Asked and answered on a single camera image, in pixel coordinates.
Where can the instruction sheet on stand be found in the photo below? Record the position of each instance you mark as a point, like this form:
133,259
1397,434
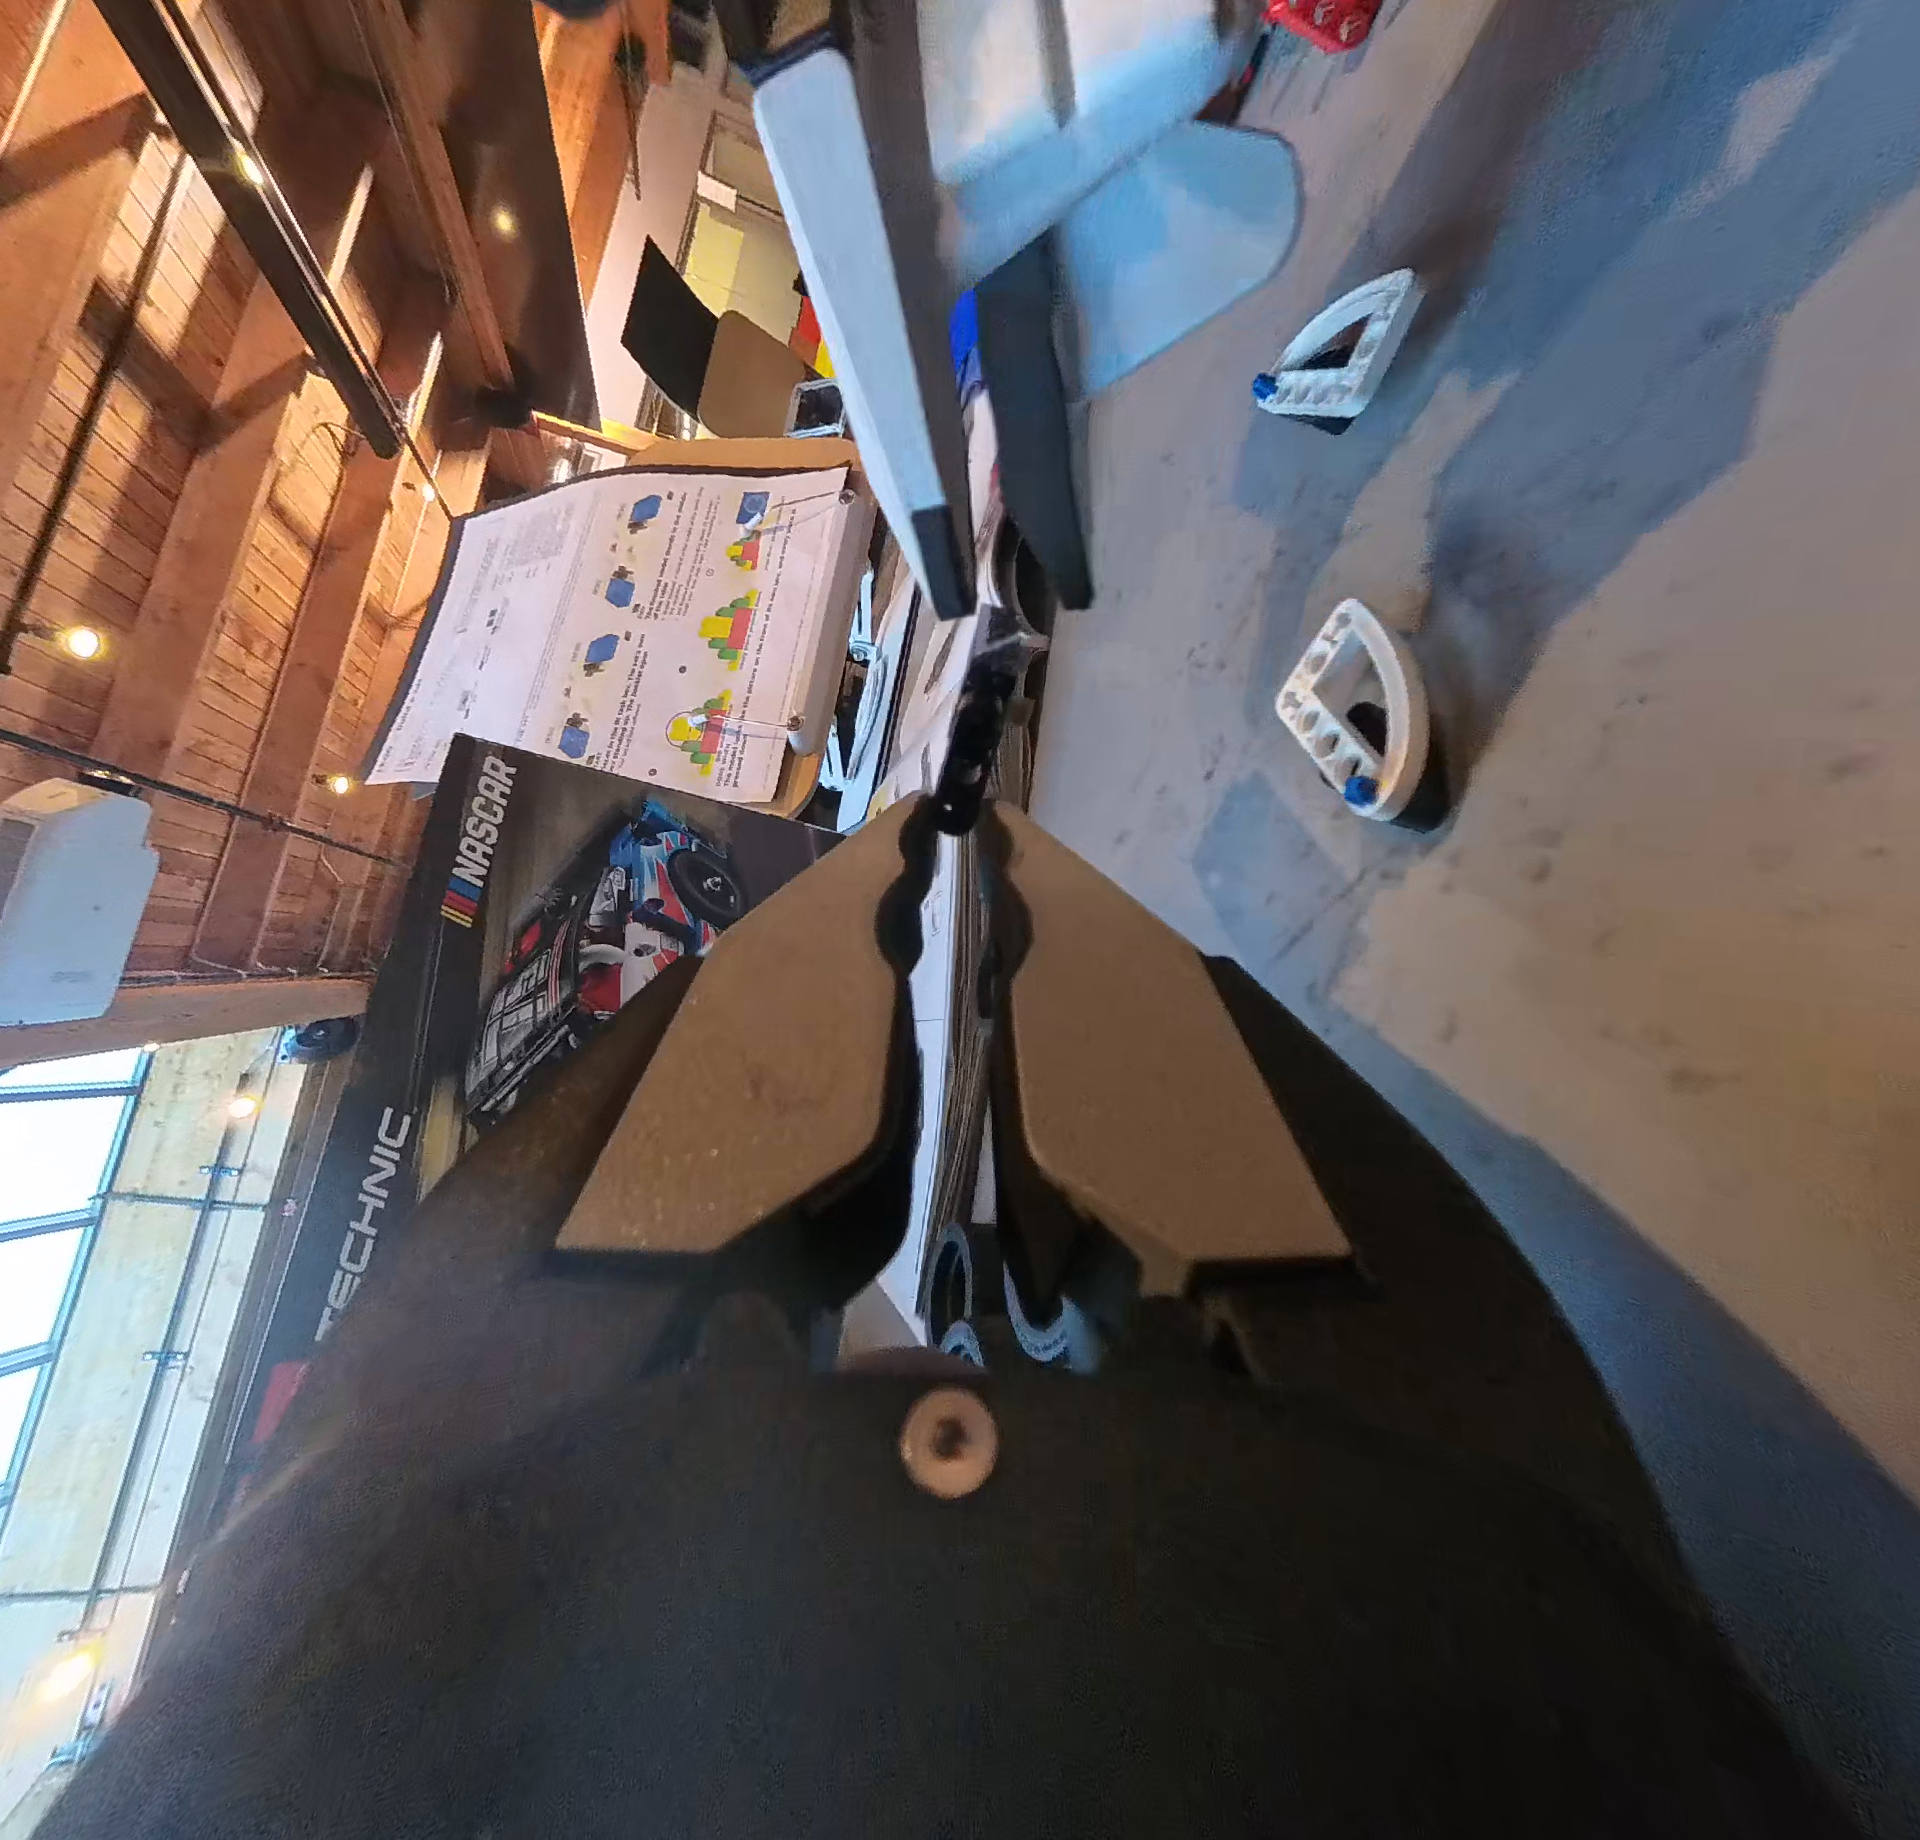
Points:
601,627

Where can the white curved brick with pin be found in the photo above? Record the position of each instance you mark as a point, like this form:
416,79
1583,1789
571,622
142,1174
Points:
1395,332

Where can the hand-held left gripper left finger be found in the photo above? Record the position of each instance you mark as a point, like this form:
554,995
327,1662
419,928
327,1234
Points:
735,1106

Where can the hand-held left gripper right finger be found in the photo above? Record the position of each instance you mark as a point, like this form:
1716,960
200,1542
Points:
1171,1121

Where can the large window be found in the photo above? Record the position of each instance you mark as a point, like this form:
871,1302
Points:
46,1196

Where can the toy car set box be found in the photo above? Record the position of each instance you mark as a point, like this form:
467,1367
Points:
450,1002

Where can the plain white curved brick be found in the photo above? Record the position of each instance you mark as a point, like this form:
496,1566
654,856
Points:
1411,732

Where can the small black curved brick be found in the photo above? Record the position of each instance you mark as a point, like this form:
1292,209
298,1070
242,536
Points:
1426,807

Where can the black ceiling track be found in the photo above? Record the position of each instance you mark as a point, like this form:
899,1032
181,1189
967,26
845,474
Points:
225,176

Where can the tan flat panel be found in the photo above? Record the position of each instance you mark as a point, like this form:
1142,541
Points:
766,377

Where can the grey desk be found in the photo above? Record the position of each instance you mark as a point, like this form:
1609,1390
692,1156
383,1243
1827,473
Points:
1651,672

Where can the white wall unit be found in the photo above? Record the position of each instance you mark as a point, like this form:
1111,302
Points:
76,897

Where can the open instruction booklet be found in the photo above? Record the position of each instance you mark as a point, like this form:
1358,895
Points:
946,1002

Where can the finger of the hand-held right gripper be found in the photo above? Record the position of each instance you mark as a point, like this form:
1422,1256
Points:
840,252
1140,221

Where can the black panel brick with pins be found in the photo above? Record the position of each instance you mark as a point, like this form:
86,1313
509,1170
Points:
967,762

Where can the black flat panel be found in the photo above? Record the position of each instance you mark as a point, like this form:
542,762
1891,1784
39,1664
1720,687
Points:
667,326

